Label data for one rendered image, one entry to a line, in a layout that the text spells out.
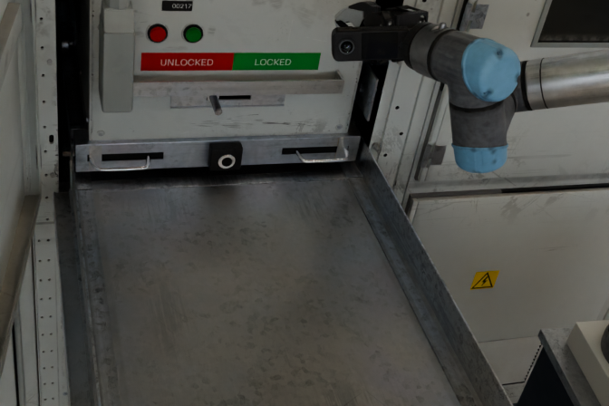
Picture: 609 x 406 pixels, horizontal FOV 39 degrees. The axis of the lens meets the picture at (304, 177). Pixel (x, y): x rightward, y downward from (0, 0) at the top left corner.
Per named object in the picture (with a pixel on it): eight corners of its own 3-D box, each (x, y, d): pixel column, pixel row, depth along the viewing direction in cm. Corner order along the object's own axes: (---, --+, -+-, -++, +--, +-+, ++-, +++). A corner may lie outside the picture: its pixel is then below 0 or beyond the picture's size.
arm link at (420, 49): (424, 85, 120) (429, 27, 117) (403, 77, 124) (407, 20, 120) (464, 77, 124) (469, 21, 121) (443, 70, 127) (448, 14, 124)
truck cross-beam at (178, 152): (355, 160, 171) (361, 136, 168) (75, 172, 155) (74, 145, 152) (348, 146, 175) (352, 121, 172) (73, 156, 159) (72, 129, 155)
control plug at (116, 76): (132, 113, 139) (137, 14, 129) (101, 114, 138) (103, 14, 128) (127, 88, 145) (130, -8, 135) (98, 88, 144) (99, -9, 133)
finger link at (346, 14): (359, 15, 142) (393, 27, 135) (329, 19, 139) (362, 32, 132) (360, -4, 141) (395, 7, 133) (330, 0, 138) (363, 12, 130)
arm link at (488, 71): (483, 118, 113) (478, 58, 108) (429, 95, 121) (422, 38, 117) (526, 96, 116) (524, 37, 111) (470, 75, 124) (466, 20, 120)
